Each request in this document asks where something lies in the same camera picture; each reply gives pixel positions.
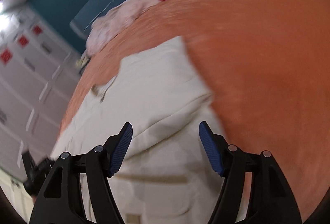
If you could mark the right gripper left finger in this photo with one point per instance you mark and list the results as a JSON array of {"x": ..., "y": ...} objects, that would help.
[{"x": 60, "y": 198}]

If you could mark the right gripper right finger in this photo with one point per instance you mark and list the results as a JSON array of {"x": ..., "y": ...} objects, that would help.
[{"x": 271, "y": 198}]

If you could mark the cream quilted jacket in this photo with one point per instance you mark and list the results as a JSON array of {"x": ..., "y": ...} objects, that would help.
[{"x": 166, "y": 176}]

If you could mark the white wardrobe with red stickers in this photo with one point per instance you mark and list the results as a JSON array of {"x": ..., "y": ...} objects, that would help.
[{"x": 38, "y": 78}]

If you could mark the bedside table with items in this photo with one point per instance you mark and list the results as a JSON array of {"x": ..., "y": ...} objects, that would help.
[{"x": 82, "y": 63}]

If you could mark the orange plush bed cover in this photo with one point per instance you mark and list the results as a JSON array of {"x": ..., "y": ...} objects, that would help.
[{"x": 267, "y": 62}]

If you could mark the pink ruffled blanket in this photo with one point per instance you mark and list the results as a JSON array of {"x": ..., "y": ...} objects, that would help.
[{"x": 106, "y": 27}]

